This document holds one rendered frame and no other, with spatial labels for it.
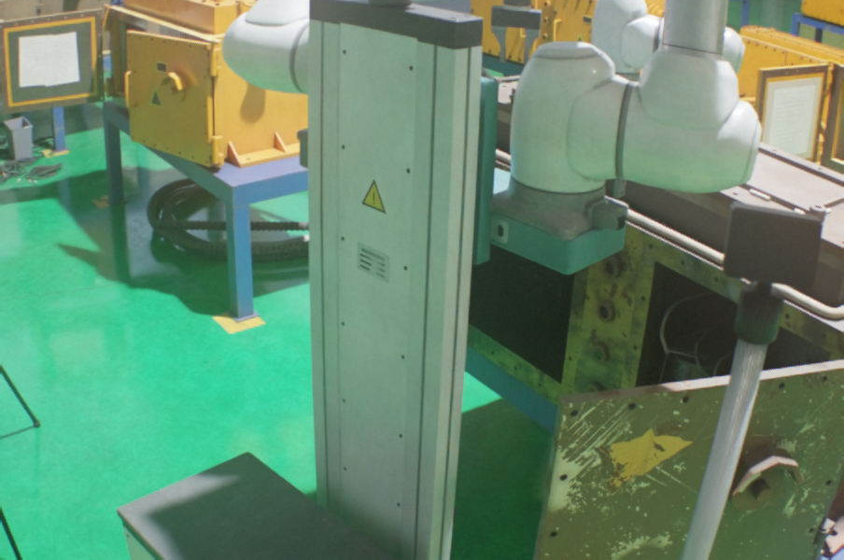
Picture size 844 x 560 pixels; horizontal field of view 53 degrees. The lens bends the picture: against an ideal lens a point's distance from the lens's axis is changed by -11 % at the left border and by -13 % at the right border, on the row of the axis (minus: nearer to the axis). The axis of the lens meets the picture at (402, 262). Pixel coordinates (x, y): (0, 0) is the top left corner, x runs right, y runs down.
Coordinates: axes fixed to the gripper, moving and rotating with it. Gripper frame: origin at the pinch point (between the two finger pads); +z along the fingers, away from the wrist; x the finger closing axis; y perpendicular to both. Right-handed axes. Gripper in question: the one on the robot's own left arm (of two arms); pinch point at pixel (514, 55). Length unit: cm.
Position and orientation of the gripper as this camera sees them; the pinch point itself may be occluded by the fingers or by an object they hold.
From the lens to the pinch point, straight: 251.6
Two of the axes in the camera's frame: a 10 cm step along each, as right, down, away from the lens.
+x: 9.8, 1.0, -1.6
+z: -0.2, 9.1, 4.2
